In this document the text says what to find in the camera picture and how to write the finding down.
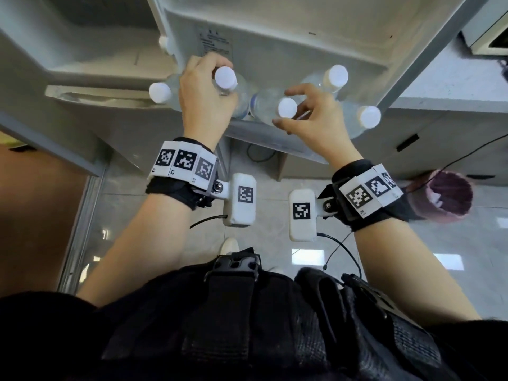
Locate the person's left hand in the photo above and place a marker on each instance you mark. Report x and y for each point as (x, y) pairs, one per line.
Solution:
(198, 107)

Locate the person's right hand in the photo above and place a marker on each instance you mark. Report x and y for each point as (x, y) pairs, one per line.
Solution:
(323, 122)

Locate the clear water bottle blue label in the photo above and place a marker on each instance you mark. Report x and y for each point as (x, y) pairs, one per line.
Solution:
(225, 78)
(160, 92)
(369, 116)
(337, 76)
(262, 109)

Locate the clear fridge door shelf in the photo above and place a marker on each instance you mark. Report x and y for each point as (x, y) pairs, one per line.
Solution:
(270, 140)

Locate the grey fridge door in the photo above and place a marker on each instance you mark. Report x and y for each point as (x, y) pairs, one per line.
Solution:
(317, 19)

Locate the person's right forearm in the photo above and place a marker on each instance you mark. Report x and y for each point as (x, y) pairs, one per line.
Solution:
(408, 273)

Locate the person's left forearm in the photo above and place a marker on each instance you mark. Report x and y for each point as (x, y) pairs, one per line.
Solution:
(143, 253)

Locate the person's black shirt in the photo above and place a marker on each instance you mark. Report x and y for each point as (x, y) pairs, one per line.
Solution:
(39, 341)

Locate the left wristband with marker tags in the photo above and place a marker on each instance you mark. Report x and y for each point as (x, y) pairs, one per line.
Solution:
(182, 160)

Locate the wristband with marker tags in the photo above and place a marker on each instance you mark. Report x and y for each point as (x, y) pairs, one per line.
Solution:
(369, 192)
(182, 160)

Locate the right wristband with marker tags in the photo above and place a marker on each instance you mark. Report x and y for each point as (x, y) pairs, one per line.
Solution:
(369, 192)

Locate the grey cabinet with speckled counter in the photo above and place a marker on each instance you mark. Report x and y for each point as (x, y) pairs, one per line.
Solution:
(436, 146)

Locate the pink waste bin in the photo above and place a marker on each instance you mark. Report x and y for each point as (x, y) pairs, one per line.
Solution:
(448, 194)

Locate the cream microwave oven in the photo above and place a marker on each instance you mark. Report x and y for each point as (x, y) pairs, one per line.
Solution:
(482, 19)

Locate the black chest harness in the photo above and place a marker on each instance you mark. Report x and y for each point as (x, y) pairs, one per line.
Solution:
(230, 313)

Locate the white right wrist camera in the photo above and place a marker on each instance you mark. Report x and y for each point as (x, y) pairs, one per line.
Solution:
(302, 230)

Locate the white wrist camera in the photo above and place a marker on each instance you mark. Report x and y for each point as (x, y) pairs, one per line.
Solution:
(240, 214)
(302, 230)

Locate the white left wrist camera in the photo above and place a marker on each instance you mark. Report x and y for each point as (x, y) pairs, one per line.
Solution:
(240, 214)

